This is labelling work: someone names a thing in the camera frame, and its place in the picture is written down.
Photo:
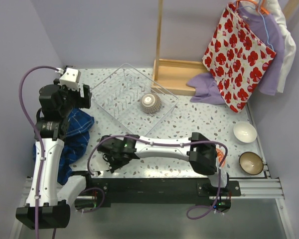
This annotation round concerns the plain white bowl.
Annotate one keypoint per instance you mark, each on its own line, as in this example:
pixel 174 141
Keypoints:
pixel 245 132

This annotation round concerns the blue clothes hanger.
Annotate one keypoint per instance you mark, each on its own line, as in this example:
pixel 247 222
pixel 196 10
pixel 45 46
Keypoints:
pixel 265 25

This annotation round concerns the red poppy print tote bag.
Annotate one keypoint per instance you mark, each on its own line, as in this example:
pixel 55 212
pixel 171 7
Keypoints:
pixel 236 58

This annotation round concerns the blue plaid cloth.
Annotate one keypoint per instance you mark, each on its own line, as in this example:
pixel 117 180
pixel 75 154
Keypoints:
pixel 75 143

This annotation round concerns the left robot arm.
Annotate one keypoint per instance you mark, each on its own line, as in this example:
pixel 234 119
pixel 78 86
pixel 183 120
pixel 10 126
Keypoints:
pixel 46 207

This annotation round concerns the dark brown glazed bowl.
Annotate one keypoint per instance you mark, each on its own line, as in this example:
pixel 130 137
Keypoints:
pixel 251 163

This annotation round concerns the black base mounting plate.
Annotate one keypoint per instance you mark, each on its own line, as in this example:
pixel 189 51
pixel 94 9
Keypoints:
pixel 104 192

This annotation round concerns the aluminium rail frame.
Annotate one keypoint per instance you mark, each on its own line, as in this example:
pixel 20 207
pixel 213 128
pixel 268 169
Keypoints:
pixel 174 208

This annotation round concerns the wooden clothes stand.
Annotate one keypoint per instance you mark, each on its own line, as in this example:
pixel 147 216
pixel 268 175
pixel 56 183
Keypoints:
pixel 172 75

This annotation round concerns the white garment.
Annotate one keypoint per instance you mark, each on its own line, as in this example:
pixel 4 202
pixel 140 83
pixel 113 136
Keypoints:
pixel 274 8

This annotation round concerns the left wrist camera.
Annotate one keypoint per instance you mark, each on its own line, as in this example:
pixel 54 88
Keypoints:
pixel 70 79

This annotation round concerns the orange floral pattern bowl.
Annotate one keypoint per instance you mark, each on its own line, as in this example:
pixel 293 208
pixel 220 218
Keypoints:
pixel 220 155

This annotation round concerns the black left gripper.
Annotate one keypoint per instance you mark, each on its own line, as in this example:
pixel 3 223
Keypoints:
pixel 84 95

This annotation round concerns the white wire dish rack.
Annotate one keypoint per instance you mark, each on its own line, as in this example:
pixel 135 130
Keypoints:
pixel 119 95

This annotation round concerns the brown lattice pattern bowl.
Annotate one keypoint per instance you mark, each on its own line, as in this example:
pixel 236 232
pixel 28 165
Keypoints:
pixel 150 103

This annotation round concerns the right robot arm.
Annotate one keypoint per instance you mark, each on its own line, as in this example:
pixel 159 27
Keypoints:
pixel 204 156

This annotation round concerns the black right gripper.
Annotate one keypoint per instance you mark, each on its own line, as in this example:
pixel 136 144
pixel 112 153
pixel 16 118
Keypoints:
pixel 106 158

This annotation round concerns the orange clothes hanger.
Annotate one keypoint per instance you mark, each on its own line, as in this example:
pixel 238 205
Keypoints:
pixel 256 5

